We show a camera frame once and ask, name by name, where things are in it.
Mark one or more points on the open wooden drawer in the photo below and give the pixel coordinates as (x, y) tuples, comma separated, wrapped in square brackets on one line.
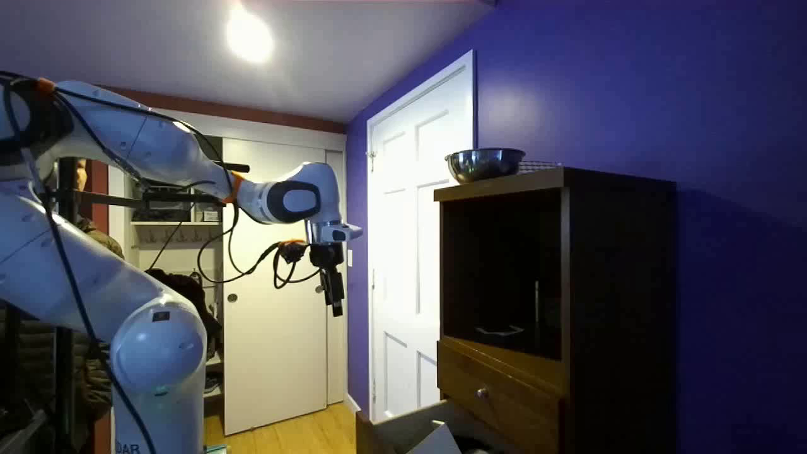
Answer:
[(433, 430)]

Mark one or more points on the metal bowl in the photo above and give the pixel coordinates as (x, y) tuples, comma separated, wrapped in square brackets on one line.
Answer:
[(474, 164)]

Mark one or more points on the ceiling light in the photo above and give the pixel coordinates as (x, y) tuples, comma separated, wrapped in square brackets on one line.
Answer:
[(248, 35)]

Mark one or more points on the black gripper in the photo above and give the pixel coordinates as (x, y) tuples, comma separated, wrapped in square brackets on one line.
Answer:
[(331, 268)]

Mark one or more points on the white panel door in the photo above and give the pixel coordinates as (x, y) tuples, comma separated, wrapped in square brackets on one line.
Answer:
[(406, 147)]

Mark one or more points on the dark wooden cabinet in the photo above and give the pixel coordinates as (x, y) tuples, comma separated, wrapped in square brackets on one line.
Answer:
[(568, 278)]

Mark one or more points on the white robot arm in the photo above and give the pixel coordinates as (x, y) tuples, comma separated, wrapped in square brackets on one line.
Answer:
[(61, 275)]

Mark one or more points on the white closet door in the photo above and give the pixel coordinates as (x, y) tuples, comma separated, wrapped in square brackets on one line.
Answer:
[(274, 341)]

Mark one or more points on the wall shelf with items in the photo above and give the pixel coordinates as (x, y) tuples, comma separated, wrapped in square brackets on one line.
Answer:
[(172, 214)]

